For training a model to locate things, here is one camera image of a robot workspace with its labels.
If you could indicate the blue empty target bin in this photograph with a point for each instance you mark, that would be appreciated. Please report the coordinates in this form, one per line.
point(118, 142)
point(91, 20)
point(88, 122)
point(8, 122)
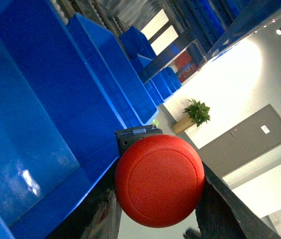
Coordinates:
point(57, 123)

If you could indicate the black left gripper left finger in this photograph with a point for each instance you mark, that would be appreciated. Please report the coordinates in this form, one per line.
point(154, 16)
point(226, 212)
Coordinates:
point(98, 216)

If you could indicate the blue bin beyond target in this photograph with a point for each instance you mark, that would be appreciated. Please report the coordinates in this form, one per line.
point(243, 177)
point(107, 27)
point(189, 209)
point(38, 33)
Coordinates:
point(114, 71)

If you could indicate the potted green plant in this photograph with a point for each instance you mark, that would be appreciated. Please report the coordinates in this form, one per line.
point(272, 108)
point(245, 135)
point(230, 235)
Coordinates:
point(195, 113)

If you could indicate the red button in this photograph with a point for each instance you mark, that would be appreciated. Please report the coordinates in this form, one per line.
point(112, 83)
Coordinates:
point(159, 178)

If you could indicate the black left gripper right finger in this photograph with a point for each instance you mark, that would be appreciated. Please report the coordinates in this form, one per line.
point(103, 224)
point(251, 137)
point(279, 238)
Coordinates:
point(222, 215)

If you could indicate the grey door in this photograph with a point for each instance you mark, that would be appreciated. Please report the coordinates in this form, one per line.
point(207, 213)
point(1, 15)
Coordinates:
point(248, 140)

